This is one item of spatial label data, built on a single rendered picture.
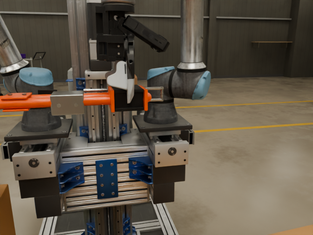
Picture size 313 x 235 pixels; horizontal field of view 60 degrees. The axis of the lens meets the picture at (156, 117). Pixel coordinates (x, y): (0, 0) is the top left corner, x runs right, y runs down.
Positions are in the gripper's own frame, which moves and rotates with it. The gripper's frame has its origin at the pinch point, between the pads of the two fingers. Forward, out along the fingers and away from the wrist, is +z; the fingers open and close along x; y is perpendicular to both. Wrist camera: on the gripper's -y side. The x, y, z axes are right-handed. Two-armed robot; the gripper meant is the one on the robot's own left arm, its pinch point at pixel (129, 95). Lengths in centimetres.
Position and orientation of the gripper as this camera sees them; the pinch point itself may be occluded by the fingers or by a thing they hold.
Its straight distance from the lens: 66.2
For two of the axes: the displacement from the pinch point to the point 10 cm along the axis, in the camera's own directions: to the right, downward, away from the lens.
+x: 2.2, 2.6, -9.4
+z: -0.1, 9.6, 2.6
